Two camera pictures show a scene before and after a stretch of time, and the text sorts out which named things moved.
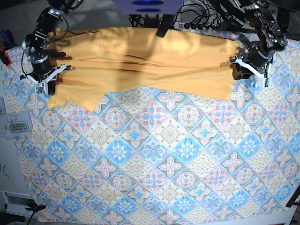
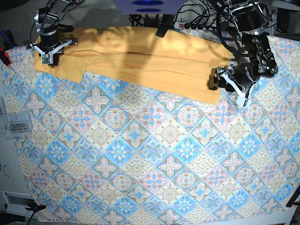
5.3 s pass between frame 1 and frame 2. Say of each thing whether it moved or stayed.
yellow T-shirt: moved
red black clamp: stayed
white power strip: stayed
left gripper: moved
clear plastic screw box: stayed
